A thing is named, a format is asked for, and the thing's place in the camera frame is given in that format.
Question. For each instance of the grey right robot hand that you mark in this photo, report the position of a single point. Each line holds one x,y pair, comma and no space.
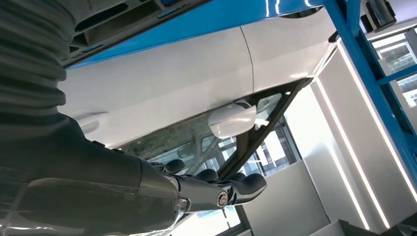
81,189

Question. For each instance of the blue metal shelf rack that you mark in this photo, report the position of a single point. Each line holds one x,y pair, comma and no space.
195,22

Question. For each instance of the white car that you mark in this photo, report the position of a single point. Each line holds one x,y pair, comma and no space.
163,84

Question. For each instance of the black ceiling fixture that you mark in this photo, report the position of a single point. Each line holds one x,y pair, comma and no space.
379,14

